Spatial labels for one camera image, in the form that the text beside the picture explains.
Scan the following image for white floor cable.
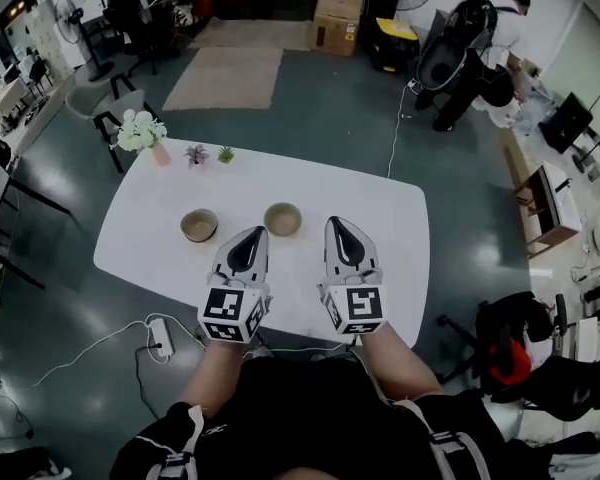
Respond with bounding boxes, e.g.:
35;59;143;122
0;320;154;389
387;85;414;179

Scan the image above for black box speaker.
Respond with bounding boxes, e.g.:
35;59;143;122
538;91;595;155

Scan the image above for person's black shirt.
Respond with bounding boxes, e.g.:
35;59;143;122
109;357;506;480

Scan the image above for grey chair with black legs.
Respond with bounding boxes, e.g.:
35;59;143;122
65;75;159;174

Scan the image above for beige ceramic bowl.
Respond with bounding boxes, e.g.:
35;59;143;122
179;208;219;234
181;225;217;243
263;201;303;238

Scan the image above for beige rug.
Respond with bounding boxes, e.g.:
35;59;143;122
162;46;285;112
187;17;321;52

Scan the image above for black office chair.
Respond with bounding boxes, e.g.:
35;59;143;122
437;291;581;409

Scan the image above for white flower bouquet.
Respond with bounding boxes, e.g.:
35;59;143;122
115;109;169;153

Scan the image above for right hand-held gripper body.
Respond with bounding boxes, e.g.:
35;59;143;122
319;276;389;338

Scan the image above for grey shoulder strap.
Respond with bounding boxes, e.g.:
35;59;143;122
134;405;204;480
392;400;486;480

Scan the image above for person's right forearm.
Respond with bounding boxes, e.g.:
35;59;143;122
359;325;444;402

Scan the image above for black bin with yellow lid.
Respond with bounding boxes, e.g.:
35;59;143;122
369;16;421;73

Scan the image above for black floor cable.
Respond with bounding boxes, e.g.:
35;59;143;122
134;345;164;422

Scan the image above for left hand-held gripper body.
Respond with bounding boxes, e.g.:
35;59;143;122
197;282;274;344

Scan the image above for cardboard box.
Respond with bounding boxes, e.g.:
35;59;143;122
307;0;366;58

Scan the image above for low wooden cabinet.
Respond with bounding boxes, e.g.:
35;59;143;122
514;161;584;259

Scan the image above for person's left forearm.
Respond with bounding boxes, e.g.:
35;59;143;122
182;340;246;419

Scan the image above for small purple potted plant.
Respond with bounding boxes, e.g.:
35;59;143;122
183;143;211;170

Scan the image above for grey side table black legs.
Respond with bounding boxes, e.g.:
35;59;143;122
0;157;71;289

